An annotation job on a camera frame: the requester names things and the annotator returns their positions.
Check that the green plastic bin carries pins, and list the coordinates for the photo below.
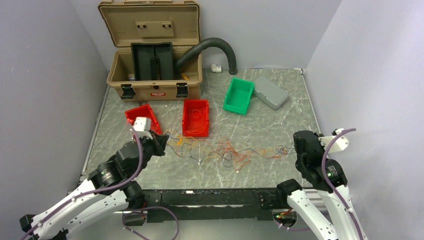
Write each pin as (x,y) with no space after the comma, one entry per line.
(238,96)

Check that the white pipe fitting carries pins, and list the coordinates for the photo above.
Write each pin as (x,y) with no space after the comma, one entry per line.
(216,68)

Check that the red bin centre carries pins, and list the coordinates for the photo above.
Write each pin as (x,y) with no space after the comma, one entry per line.
(195,118)

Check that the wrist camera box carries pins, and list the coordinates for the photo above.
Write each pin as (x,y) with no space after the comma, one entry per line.
(141,128)
(336,142)

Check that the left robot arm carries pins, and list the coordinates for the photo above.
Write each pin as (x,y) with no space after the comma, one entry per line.
(110,187)

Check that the tan open toolbox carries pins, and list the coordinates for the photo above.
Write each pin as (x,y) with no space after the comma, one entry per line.
(150,36)

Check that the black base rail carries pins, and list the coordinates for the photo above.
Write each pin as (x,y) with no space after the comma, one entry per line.
(160,205)

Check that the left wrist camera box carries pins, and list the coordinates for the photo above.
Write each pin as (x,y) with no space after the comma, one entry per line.
(141,128)

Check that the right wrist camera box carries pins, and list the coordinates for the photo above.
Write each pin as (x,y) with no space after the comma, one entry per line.
(336,142)

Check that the yellow tool in toolbox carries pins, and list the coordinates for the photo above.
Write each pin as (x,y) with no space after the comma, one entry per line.
(184,76)

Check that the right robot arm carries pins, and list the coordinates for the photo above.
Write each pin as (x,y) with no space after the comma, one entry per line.
(329,180)

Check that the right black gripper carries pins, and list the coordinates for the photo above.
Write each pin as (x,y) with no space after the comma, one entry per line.
(320,147)

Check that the red bin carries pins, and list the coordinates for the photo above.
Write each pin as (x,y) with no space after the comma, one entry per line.
(146,111)
(195,118)

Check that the grey plastic case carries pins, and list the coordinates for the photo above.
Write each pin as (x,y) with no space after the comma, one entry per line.
(269,93)

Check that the black toolbox tray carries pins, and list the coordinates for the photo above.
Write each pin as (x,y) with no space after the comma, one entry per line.
(152,61)

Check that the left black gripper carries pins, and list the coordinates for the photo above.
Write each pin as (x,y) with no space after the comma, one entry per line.
(159,142)

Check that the red bin left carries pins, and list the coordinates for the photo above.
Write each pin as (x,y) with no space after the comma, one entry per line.
(146,111)

